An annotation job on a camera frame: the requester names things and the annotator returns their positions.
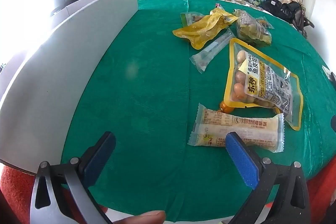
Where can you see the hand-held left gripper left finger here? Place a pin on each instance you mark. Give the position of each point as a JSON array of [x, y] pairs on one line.
[[99, 158]]

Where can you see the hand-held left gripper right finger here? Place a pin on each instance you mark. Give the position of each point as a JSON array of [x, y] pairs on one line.
[[241, 161]]

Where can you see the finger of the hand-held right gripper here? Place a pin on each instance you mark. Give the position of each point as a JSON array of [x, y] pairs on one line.
[[334, 124]]

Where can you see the long white pastry packet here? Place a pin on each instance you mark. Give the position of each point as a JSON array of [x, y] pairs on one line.
[[236, 124]]

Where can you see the clear packet with orange snack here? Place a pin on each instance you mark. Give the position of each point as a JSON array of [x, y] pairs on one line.
[[226, 108]]

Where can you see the plain yellow snack packet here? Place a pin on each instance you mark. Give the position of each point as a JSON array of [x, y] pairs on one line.
[[199, 32]]

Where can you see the person's left hand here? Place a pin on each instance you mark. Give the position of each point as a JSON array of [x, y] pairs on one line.
[[141, 218]]

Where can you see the yellow-bordered peanut packet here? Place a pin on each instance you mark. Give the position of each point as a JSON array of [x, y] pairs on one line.
[[262, 82]]

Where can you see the red fluffy cloth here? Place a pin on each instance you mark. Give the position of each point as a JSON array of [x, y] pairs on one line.
[[13, 182]]

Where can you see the white board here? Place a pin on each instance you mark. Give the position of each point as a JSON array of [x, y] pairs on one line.
[[65, 56]]

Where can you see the brown handbag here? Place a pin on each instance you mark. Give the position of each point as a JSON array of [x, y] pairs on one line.
[[300, 19]]

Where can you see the long clear snack packet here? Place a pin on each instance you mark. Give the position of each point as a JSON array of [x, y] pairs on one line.
[[210, 52]]

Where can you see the black jacket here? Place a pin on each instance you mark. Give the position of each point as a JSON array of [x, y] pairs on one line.
[[278, 7]]

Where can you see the small green cloth item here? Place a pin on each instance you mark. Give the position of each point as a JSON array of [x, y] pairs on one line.
[[257, 2]]

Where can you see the yellow packet with red end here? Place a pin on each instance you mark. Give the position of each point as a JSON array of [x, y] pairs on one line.
[[225, 16]]

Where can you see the green and brown snack packet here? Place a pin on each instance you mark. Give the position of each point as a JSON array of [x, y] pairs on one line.
[[191, 19]]

